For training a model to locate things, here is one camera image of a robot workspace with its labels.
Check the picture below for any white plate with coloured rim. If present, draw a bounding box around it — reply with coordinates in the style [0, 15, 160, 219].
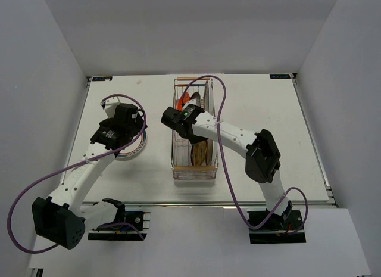
[116, 130, 148, 161]

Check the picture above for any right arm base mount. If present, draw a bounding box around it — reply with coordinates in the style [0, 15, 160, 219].
[249, 210, 307, 244]

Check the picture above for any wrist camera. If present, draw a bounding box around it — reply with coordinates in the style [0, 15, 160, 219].
[100, 97, 120, 118]
[182, 98, 199, 111]

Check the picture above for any purple cable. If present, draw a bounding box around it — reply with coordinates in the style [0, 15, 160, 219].
[182, 76, 309, 235]
[7, 93, 149, 254]

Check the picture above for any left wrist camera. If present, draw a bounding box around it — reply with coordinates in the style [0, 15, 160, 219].
[100, 97, 120, 118]

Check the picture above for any yellow patterned plate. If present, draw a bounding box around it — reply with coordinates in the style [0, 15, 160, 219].
[190, 141, 208, 167]

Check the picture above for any orange plate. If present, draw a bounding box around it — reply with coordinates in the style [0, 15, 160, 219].
[176, 91, 191, 111]

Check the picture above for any aluminium table rail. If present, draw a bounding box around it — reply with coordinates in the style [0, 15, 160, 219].
[83, 198, 338, 208]

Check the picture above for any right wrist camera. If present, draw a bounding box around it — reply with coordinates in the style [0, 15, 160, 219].
[182, 98, 199, 111]

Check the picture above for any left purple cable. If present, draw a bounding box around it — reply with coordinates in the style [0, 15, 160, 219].
[7, 93, 149, 254]

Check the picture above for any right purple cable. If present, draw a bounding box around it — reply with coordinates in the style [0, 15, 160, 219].
[182, 76, 309, 235]

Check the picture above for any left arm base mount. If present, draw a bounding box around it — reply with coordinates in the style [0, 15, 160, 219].
[88, 207, 151, 241]

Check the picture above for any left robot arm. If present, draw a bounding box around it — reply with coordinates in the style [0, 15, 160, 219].
[32, 102, 146, 250]

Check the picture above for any wire dish rack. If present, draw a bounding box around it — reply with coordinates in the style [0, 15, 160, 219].
[171, 77, 218, 180]

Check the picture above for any dark patterned plate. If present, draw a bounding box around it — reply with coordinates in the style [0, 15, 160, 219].
[189, 92, 202, 107]

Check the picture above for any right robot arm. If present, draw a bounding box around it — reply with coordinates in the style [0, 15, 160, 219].
[161, 104, 292, 230]

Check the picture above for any large white plate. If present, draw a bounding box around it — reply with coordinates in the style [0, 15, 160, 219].
[204, 79, 215, 116]
[206, 139, 218, 166]

